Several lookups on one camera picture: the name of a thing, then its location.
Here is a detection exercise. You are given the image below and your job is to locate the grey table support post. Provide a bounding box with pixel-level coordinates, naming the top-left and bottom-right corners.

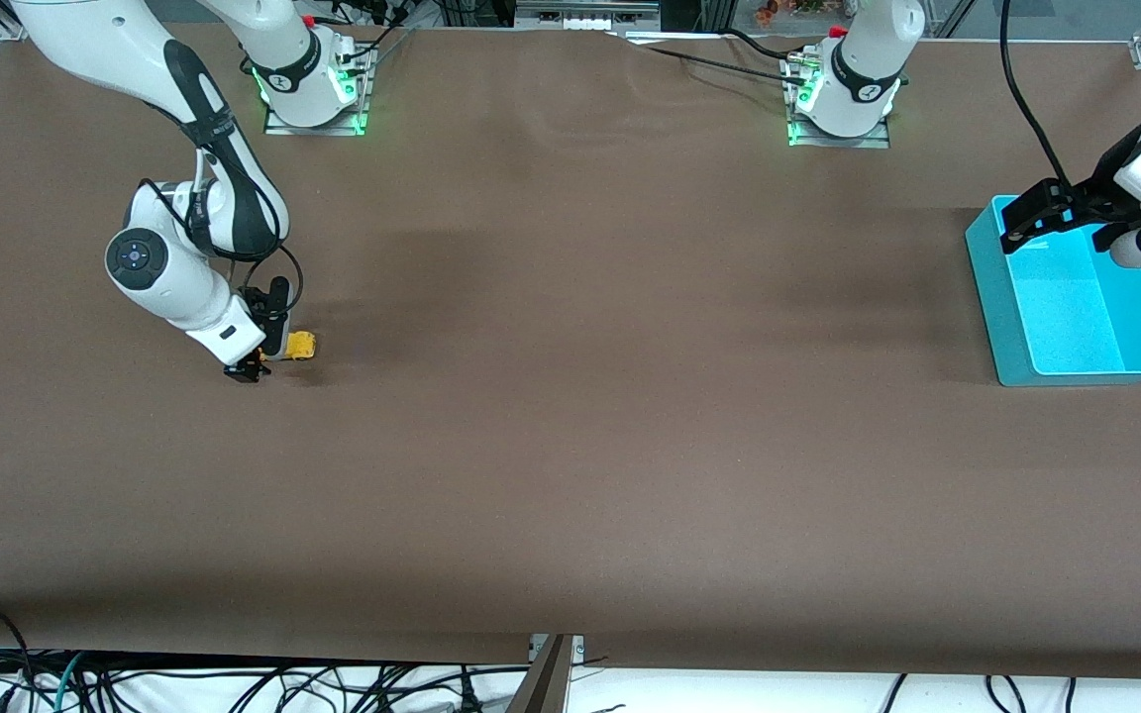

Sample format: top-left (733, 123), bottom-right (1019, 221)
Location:
top-left (506, 634), bottom-right (586, 713)

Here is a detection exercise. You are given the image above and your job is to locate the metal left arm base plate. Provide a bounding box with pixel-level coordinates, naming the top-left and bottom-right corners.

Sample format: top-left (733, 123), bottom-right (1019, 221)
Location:
top-left (785, 54), bottom-right (891, 150)

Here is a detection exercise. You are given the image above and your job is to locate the teal floor cable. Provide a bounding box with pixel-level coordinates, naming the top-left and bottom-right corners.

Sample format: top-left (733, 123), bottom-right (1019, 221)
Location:
top-left (53, 651), bottom-right (89, 713)

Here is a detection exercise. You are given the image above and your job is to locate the black cable at right base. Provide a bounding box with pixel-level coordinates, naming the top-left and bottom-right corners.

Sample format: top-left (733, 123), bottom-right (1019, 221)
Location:
top-left (333, 0), bottom-right (415, 70)

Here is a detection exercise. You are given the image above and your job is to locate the turquoise plastic bin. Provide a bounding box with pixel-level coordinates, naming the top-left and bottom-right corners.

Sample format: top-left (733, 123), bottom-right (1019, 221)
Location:
top-left (965, 194), bottom-right (1141, 387)

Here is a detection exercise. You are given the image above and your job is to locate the grey power strip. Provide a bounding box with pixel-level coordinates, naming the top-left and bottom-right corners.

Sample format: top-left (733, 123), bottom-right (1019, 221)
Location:
top-left (516, 0), bottom-right (662, 32)

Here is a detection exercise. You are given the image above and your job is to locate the black cable across table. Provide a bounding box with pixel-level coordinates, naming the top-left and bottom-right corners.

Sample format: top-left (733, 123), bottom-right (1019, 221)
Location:
top-left (620, 28), bottom-right (811, 88)

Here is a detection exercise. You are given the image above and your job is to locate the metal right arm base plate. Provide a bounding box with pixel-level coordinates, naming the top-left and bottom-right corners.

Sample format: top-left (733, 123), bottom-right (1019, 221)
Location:
top-left (263, 45), bottom-right (373, 138)

